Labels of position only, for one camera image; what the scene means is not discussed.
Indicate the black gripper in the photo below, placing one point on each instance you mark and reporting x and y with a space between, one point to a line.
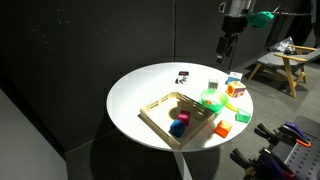
234 24

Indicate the dark red object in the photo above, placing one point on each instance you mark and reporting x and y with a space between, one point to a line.
184 117

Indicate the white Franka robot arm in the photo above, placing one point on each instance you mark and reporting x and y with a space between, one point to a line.
237 6

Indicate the green block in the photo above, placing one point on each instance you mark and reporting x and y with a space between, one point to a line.
243 116

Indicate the orange block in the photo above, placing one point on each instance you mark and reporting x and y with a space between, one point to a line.
223 129

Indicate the blue block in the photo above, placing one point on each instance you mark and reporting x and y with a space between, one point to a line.
177 128

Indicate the wooden crate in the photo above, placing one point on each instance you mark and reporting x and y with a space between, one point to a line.
156 116

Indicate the grey translucent cube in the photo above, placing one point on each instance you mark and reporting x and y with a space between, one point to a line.
213 83

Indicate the colourful picture cube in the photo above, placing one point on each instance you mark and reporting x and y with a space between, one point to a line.
235 89

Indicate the yellow black checkered cube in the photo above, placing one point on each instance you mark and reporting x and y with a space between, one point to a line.
182 77

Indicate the green plastic bowl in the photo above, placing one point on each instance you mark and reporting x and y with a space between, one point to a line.
215 99

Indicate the clear plastic bag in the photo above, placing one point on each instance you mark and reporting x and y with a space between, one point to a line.
282 45

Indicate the small orange toy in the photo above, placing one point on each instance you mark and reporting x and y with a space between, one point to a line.
208 102

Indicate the yellow banana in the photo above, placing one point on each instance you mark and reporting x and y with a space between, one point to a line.
232 107

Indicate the wooden armchair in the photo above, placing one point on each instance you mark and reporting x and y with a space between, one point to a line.
286 60

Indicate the black purple clamp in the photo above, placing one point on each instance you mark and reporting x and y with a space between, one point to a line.
263 163

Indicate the grey perforated metal board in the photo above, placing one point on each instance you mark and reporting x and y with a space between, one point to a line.
306 156

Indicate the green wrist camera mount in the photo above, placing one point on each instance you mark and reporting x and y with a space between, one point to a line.
261 18

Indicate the white table pedestal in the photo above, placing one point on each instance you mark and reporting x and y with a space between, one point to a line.
183 165

